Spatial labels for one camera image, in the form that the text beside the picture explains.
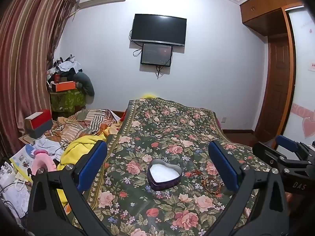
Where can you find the striped patchwork blanket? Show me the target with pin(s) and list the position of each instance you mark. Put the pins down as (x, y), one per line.
(86, 123)

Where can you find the yellow blanket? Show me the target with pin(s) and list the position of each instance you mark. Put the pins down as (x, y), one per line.
(78, 150)

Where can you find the striped brown curtain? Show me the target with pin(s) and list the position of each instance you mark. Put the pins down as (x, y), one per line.
(24, 61)

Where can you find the brown wooden door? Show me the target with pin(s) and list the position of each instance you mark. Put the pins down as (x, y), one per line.
(274, 83)

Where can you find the red and grey box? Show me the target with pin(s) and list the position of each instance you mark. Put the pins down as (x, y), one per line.
(39, 123)

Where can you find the orange shoe box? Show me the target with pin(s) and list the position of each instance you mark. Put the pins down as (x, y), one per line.
(65, 86)

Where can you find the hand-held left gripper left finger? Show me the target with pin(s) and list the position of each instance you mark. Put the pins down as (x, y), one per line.
(94, 163)

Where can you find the grey-green cushion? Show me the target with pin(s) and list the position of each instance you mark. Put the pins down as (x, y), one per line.
(85, 82)

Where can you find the pink plush toy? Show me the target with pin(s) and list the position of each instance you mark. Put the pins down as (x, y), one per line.
(44, 162)

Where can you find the pile of clothes and boxes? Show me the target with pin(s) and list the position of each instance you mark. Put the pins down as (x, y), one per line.
(62, 70)

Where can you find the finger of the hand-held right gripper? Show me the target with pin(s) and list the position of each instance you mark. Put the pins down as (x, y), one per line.
(267, 153)
(286, 143)

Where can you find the black wall television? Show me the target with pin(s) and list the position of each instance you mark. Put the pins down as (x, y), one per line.
(158, 29)

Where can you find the white wardrobe with heart stickers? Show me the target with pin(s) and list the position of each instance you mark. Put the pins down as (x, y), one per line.
(301, 78)

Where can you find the dark green floral tablecloth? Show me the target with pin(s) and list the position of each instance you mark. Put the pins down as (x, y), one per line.
(160, 140)

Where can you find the small black wall monitor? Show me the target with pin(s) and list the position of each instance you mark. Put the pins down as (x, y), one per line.
(156, 54)

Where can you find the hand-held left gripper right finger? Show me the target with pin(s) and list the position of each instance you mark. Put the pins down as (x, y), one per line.
(222, 167)

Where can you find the pile of papers and bags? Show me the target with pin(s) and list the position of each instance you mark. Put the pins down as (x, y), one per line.
(19, 174)

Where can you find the wooden overhead cabinet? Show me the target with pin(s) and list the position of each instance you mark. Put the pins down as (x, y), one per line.
(265, 7)

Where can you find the purple heart-shaped tin box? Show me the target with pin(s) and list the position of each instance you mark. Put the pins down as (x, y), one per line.
(164, 174)

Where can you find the yellow round object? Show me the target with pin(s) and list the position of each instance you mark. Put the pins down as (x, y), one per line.
(148, 95)

